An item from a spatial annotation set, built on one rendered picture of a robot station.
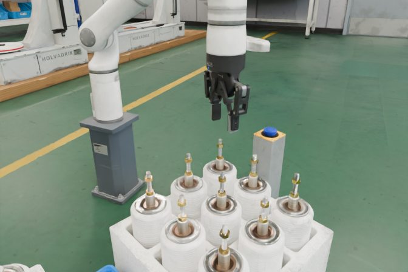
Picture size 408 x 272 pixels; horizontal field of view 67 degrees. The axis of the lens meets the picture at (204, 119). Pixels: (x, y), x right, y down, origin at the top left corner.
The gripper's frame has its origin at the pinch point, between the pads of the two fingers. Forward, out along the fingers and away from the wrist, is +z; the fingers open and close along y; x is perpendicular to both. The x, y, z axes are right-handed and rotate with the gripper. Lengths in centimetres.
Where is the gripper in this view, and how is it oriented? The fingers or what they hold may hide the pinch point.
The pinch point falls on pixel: (223, 119)
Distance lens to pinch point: 64.9
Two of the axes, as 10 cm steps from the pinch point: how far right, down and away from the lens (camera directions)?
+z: 0.0, 9.2, 3.9
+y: 4.6, 3.5, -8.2
